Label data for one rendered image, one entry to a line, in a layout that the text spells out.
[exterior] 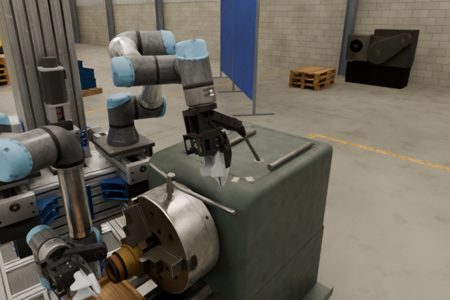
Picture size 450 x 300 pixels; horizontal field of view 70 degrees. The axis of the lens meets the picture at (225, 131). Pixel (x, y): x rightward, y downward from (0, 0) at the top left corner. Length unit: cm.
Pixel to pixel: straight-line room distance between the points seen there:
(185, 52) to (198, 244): 52
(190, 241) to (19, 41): 108
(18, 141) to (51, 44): 68
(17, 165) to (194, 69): 53
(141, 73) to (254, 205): 48
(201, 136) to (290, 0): 1172
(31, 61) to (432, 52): 1011
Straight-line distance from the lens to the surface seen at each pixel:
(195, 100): 74
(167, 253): 97
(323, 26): 1170
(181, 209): 94
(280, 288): 137
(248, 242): 100
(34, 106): 161
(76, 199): 115
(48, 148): 102
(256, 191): 96
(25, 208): 140
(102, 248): 104
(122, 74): 81
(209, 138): 75
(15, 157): 98
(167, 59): 84
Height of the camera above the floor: 173
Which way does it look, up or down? 20 degrees down
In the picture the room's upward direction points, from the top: 1 degrees clockwise
